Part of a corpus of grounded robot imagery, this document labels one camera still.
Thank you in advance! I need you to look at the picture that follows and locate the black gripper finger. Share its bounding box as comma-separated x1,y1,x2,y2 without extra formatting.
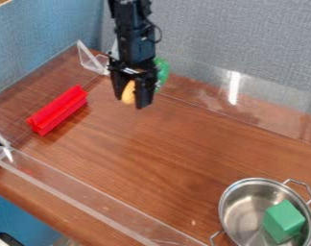
111,71,128,100
135,77,156,109

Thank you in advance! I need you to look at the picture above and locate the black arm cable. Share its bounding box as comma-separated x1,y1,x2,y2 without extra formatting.
144,18,163,44

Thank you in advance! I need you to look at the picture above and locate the green wooden cube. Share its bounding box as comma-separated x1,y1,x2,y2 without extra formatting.
262,200,305,244

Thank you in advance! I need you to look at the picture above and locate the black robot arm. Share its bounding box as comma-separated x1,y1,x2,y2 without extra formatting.
108,0,162,109

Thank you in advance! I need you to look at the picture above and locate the clear acrylic corner bracket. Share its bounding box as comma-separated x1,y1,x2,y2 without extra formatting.
76,40,120,75

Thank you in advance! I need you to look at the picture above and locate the clear acrylic front barrier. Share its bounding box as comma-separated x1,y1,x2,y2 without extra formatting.
0,148,207,246

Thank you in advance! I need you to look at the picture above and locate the clear acrylic back barrier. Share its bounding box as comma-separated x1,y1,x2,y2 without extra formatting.
92,37,311,148

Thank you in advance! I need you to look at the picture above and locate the yellow green toy corn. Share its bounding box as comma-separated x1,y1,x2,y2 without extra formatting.
122,58,170,105

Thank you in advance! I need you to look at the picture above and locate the red plastic block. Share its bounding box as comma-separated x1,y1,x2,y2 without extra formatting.
26,85,87,136

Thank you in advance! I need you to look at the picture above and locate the clear acrylic barrier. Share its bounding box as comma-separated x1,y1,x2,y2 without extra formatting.
92,37,311,148
0,148,207,246

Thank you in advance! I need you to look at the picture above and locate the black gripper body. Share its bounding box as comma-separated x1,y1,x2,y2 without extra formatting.
110,60,158,81

